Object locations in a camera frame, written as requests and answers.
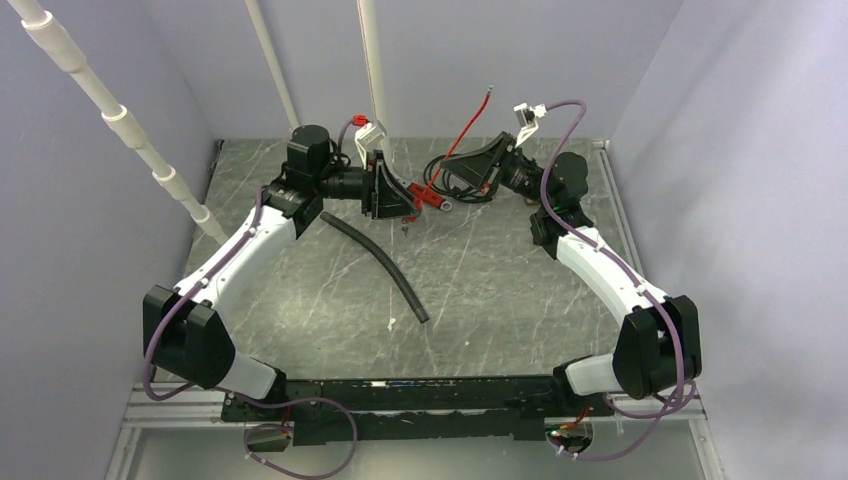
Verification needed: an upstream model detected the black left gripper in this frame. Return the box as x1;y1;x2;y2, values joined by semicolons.
315;151;421;221

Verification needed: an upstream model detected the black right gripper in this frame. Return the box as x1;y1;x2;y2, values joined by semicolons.
440;132;553;209

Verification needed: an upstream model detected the red wire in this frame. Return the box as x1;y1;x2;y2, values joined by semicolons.
402;86;495;227

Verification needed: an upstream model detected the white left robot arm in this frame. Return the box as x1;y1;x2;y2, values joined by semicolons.
142;116;429;420

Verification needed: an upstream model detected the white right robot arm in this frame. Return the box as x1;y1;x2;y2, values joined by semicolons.
441;132;702;415

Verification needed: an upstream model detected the red handled adjustable wrench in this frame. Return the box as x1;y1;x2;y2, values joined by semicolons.
407;183;453;212

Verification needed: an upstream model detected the coiled black cable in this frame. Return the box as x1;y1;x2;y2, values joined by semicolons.
422;153;499;204

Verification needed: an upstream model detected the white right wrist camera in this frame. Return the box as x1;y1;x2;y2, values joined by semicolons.
513;103;547;147

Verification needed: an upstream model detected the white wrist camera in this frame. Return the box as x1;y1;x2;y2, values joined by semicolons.
513;103;547;147
351;114;390;168

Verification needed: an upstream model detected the black corrugated hose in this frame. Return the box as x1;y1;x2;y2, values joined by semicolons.
319;211;431;325

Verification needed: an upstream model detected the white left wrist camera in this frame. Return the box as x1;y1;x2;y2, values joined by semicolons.
351;114;390;168

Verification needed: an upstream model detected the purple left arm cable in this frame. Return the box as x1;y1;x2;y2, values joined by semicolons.
142;117;369;480

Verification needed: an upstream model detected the black mounting rail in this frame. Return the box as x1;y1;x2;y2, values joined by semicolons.
221;375;613;446

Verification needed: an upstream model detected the white pvc pipe frame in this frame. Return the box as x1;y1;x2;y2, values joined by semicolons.
6;0;399;243

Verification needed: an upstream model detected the aluminium frame rail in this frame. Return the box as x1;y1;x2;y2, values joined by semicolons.
106;387;726;479

